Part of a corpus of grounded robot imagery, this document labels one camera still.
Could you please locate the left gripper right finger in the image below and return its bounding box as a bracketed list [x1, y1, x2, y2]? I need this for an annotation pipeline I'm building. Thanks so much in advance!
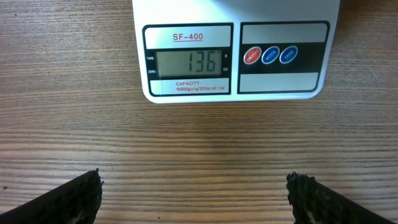
[286, 172, 394, 224]

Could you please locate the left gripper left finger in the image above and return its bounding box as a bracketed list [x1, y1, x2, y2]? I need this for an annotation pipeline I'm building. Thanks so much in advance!
[1, 169, 103, 224]

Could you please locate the white digital kitchen scale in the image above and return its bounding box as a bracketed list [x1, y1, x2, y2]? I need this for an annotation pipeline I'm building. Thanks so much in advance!
[132, 0, 340, 103]

